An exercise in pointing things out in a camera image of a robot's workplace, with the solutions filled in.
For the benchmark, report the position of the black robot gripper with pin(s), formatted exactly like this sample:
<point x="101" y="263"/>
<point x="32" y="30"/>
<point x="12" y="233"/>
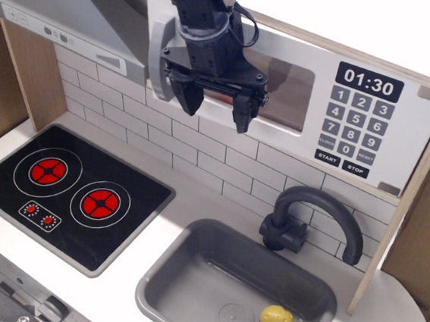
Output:
<point x="211" y="62"/>

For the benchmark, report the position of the white toy microwave door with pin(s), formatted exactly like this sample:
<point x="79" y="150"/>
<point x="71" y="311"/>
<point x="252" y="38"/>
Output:
<point x="345" y="115"/>

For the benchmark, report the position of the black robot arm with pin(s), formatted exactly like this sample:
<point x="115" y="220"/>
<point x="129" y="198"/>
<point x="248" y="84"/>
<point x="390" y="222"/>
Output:
<point x="214" y="16"/>

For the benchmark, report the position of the wooden toy microwave cabinet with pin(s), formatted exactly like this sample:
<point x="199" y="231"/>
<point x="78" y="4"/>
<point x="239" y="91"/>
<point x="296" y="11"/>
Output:
<point x="252" y="168"/>

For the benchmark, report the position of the black toy stovetop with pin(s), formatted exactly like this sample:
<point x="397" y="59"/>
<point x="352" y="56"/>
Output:
<point x="75" y="199"/>

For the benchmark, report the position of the grey toy sink basin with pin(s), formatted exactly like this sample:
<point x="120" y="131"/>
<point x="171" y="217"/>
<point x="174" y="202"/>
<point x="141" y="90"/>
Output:
<point x="212" y="273"/>

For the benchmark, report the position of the grey toy range hood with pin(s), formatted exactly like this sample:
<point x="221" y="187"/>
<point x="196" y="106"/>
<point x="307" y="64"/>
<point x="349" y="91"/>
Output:
<point x="108" y="32"/>

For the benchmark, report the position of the yellow toy potato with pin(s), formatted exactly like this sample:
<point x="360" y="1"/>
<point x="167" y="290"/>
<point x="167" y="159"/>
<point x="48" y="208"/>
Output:
<point x="276" y="313"/>

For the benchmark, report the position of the grey toy oven front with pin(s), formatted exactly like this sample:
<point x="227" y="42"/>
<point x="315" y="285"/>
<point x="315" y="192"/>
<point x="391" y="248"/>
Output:
<point x="20" y="294"/>

